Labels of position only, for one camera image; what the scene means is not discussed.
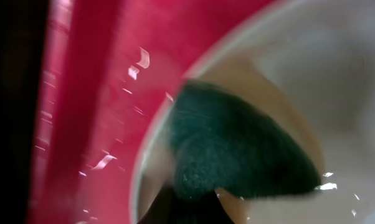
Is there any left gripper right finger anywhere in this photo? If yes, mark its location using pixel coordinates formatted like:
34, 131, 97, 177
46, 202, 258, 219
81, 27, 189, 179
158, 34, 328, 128
192, 191, 234, 224

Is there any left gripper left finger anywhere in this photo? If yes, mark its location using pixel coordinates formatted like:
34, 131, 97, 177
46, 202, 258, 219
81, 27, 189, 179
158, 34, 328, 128
138, 185, 188, 224

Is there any black water basin tray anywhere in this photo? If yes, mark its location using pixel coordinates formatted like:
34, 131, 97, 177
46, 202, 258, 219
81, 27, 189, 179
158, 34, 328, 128
0, 0, 49, 223

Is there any white round plate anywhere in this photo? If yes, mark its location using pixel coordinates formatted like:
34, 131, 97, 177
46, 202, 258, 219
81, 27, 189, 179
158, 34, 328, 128
134, 1, 375, 223

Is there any green yellow scrub sponge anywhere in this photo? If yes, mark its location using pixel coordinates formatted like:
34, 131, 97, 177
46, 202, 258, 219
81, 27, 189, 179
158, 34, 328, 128
168, 61, 324, 223

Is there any red plastic serving tray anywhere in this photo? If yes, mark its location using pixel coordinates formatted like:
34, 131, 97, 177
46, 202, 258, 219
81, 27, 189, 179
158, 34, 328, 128
26, 0, 271, 223

